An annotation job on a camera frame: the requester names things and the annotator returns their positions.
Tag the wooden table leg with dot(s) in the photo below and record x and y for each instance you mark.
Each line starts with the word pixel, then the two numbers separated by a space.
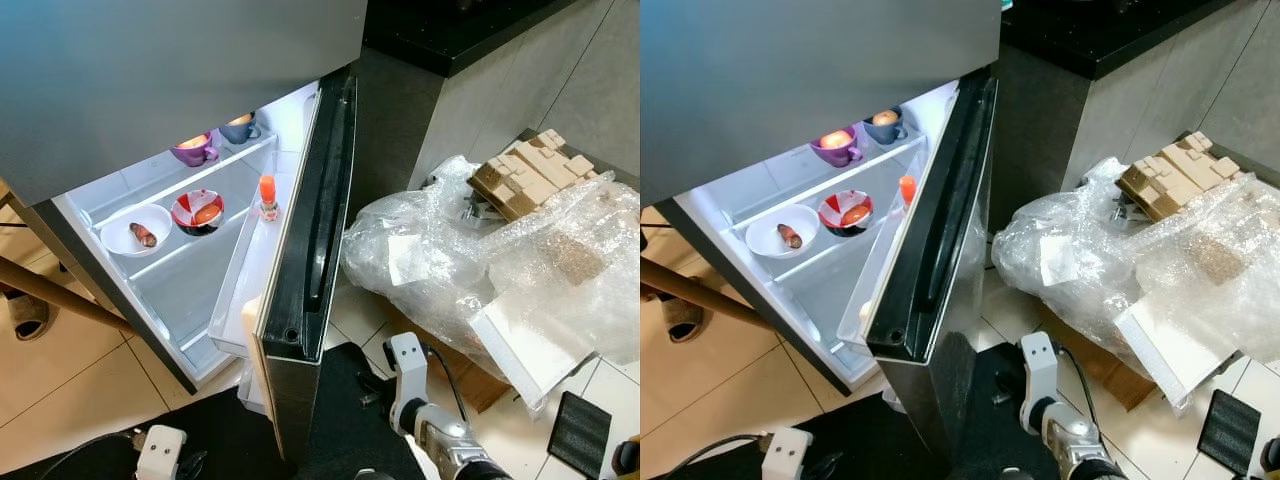
pixel 700 292
pixel 60 292

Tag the cardboard packing insert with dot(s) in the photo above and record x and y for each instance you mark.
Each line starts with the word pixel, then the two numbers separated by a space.
pixel 530 175
pixel 1180 175

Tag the blue cup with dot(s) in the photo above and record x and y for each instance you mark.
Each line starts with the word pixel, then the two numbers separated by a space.
pixel 240 134
pixel 885 134

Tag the red tomato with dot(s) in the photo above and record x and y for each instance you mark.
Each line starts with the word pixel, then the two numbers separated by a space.
pixel 855 214
pixel 207 214

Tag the black foot pedal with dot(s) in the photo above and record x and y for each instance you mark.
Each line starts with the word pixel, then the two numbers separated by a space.
pixel 1228 432
pixel 580 435

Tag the clear plastic bubble wrap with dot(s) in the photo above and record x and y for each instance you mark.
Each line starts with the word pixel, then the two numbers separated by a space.
pixel 1100 250
pixel 450 250

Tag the flat brown cardboard box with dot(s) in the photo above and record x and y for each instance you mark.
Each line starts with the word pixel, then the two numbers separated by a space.
pixel 1110 372
pixel 475 380

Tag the grey robot right leg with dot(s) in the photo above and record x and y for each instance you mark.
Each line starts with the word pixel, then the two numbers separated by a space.
pixel 1010 476
pixel 365 476

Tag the white foam board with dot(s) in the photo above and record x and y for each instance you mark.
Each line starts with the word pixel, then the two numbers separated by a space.
pixel 525 345
pixel 1165 350

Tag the pale round fruit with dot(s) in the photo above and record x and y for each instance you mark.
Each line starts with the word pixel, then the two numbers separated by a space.
pixel 884 117
pixel 835 139
pixel 192 141
pixel 240 119

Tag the purple cup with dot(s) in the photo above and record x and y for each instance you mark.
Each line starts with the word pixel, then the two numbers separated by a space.
pixel 836 157
pixel 193 157

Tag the brown sweet potato piece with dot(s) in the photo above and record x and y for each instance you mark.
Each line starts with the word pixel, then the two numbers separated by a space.
pixel 145 236
pixel 790 237

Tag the red and white bowl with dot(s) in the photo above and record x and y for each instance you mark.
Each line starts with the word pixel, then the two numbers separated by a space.
pixel 185 205
pixel 832 205

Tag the grey steel fridge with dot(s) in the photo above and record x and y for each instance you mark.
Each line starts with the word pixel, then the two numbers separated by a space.
pixel 150 70
pixel 800 70

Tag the small orange-capped bottle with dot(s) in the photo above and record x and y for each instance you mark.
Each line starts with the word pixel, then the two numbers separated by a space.
pixel 907 190
pixel 268 198

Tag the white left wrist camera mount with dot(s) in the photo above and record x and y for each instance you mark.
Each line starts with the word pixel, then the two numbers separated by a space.
pixel 785 454
pixel 160 452

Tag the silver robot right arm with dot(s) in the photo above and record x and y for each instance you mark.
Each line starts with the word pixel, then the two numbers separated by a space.
pixel 1080 450
pixel 450 450

